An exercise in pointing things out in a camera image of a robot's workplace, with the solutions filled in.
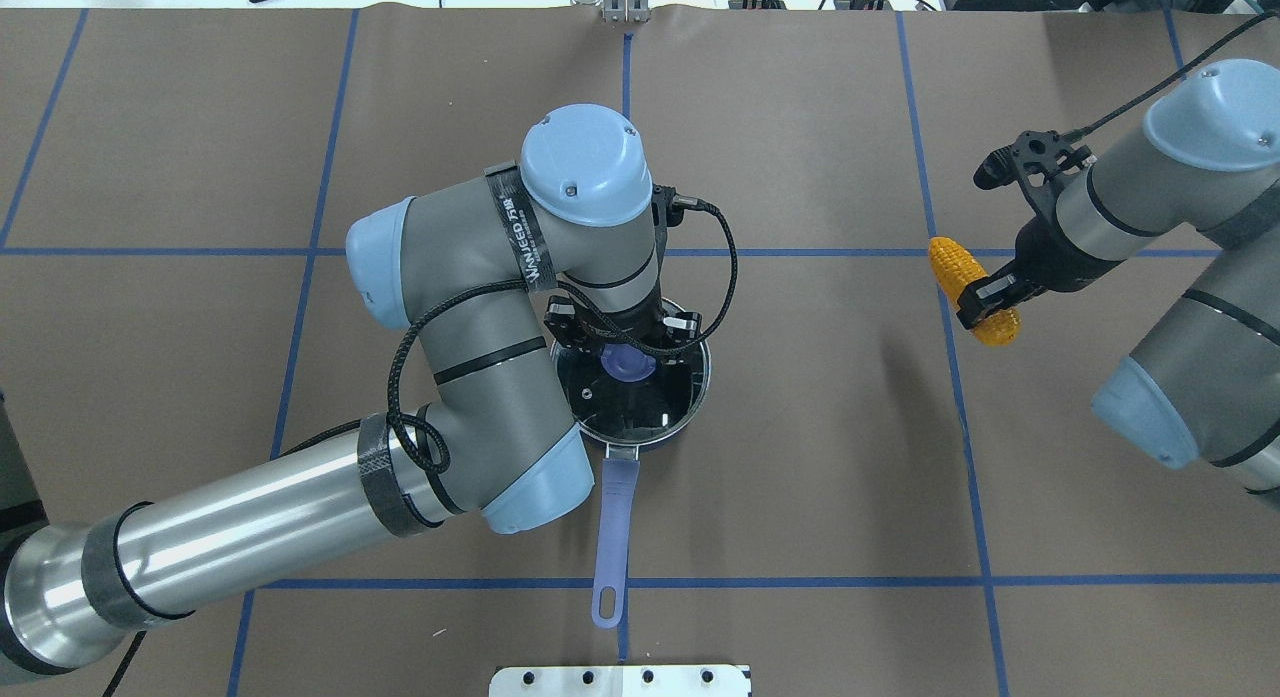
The dark blue saucepan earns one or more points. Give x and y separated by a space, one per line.
620 474

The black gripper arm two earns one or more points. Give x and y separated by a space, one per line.
1047 258

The silver grey robot arm two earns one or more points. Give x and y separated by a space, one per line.
1203 385

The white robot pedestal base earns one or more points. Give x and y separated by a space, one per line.
623 680

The glass pot lid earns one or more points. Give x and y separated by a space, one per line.
626 397

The silver grey robot arm one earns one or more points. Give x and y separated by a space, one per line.
557 250

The aluminium frame post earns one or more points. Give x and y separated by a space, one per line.
626 11

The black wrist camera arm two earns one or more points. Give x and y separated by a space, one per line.
1041 164

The black wrist camera arm one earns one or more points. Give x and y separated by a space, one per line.
684 321

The yellow corn cob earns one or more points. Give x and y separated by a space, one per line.
961 278

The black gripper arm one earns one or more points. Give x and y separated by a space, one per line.
629 324

